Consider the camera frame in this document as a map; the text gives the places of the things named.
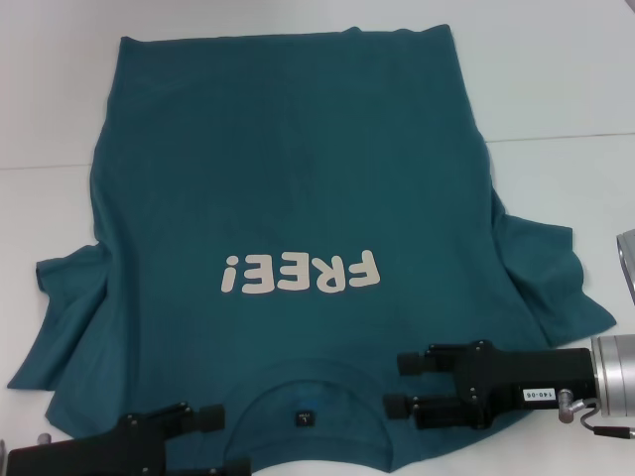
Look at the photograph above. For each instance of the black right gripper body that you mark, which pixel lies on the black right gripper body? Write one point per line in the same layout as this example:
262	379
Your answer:
536	379

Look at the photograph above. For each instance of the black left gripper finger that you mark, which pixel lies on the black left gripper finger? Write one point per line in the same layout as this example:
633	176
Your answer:
203	417
223	468

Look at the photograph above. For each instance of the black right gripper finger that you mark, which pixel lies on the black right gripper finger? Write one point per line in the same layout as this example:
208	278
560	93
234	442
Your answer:
436	409
426	359

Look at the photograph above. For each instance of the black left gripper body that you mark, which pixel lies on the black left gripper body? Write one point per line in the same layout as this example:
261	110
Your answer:
99	451

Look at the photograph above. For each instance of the teal T-shirt with FREE print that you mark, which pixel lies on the teal T-shirt with FREE print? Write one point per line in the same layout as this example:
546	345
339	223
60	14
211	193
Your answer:
297	173

